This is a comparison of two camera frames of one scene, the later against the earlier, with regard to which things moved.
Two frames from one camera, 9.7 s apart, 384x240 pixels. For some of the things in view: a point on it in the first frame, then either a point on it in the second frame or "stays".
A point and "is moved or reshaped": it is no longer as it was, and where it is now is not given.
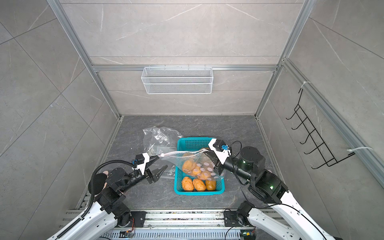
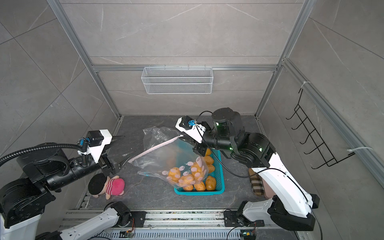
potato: x=196 y=171 to x=186 y=180
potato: x=204 y=175 to x=197 y=171
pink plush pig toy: x=99 y=183 stays
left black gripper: x=150 y=176 to x=107 y=165
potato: x=188 y=166 to x=174 y=174
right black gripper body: x=232 y=165 to x=201 y=148
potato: x=211 y=185 stays
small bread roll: x=199 y=185 stays
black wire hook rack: x=328 y=157 stays
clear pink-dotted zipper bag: x=199 y=163 is moved or reshaped
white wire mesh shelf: x=177 y=80 stays
